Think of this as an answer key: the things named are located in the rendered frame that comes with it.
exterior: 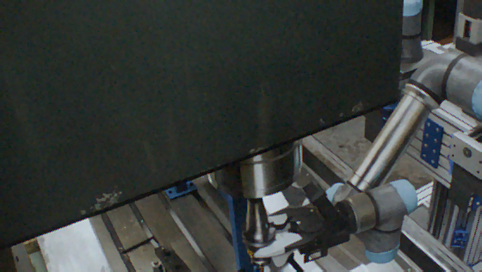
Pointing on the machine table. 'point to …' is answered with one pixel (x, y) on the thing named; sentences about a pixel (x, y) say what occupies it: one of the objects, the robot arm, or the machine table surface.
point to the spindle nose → (261, 173)
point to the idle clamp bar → (170, 259)
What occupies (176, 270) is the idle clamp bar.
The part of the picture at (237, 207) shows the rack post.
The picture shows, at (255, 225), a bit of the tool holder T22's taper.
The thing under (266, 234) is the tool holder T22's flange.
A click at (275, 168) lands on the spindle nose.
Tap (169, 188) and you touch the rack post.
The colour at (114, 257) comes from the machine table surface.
